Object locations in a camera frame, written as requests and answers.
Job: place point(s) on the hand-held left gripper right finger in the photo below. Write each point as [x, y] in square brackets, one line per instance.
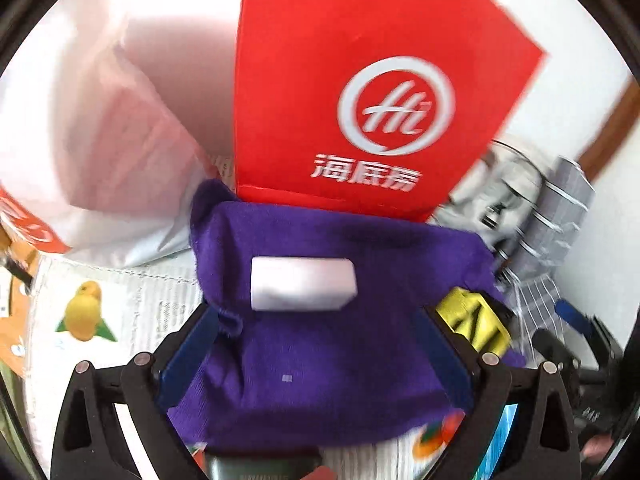
[445, 355]

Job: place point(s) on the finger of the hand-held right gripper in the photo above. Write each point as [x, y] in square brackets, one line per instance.
[572, 315]

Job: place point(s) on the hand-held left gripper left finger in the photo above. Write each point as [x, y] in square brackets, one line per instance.
[187, 355]

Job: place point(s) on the purple towel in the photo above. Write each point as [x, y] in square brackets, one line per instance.
[320, 360]

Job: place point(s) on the person's right hand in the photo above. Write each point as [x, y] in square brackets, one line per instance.
[600, 447]

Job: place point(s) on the yellow folded pouch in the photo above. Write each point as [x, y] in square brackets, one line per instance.
[465, 310]

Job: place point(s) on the grey checked cloth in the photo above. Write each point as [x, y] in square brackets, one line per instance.
[560, 220]

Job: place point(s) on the small white packet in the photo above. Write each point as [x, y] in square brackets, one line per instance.
[300, 282]

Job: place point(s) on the dark green box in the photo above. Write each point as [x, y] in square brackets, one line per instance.
[265, 467]

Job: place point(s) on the grey backpack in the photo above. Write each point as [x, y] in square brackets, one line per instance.
[500, 195]

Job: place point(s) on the wooden side table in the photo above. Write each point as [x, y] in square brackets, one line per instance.
[20, 310]

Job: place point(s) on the white plastic shopping bag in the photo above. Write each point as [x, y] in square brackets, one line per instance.
[100, 135]

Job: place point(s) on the red paper bag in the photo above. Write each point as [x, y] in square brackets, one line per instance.
[310, 60]

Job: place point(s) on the brown wooden door frame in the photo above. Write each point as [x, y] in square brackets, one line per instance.
[612, 120]

